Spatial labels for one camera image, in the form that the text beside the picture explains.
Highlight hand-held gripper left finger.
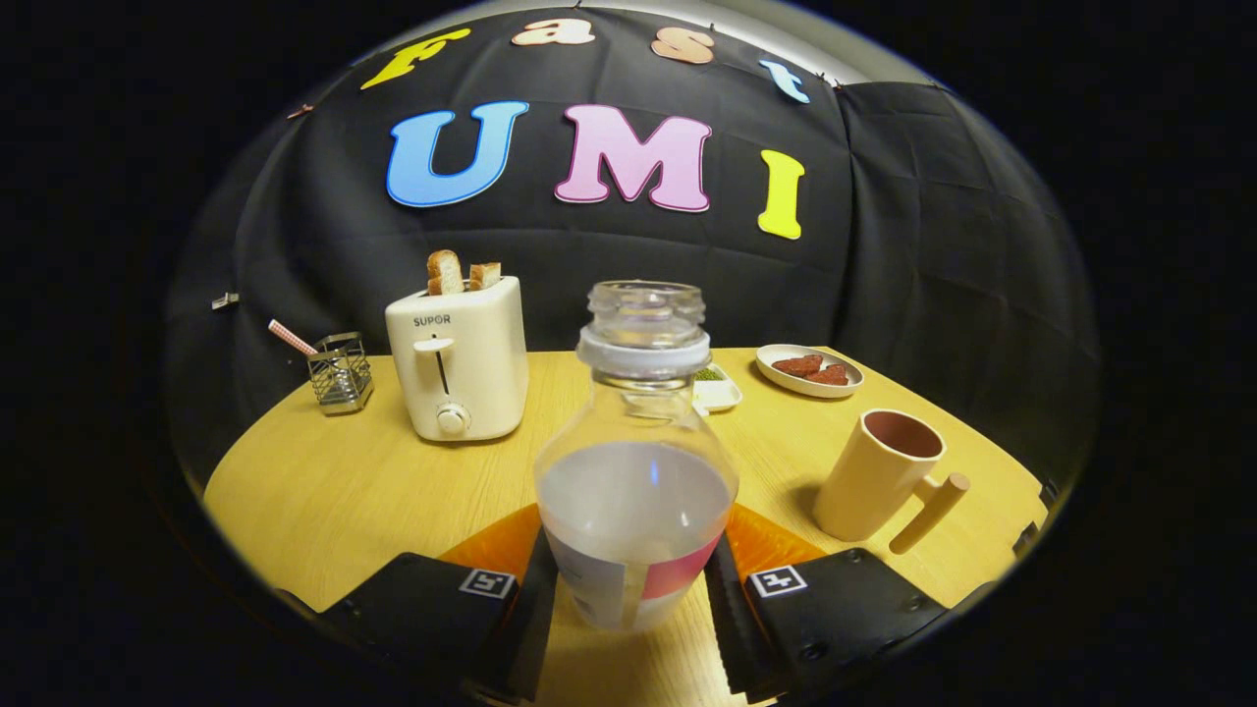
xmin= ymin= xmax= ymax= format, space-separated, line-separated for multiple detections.
xmin=280 ymin=503 xmax=561 ymax=703

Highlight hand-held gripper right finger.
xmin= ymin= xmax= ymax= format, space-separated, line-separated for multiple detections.
xmin=703 ymin=503 xmax=952 ymax=706

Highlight clear juice bottle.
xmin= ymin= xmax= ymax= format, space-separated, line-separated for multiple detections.
xmin=534 ymin=280 xmax=740 ymax=632

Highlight cream cup with wooden handle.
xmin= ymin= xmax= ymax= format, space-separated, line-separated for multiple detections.
xmin=812 ymin=408 xmax=971 ymax=556

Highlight wooden table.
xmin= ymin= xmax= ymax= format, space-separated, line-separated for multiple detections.
xmin=201 ymin=346 xmax=1050 ymax=707

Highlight small white rectangular dish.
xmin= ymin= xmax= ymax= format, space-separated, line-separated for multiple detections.
xmin=692 ymin=362 xmax=743 ymax=413

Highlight round white plate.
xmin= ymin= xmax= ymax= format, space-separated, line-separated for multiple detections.
xmin=755 ymin=344 xmax=865 ymax=399

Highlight white toaster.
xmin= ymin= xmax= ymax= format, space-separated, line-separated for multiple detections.
xmin=385 ymin=276 xmax=529 ymax=443

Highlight pink striped straw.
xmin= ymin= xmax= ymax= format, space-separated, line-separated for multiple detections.
xmin=268 ymin=319 xmax=320 ymax=357

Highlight metal wire basket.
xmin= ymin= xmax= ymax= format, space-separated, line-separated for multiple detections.
xmin=307 ymin=332 xmax=375 ymax=416

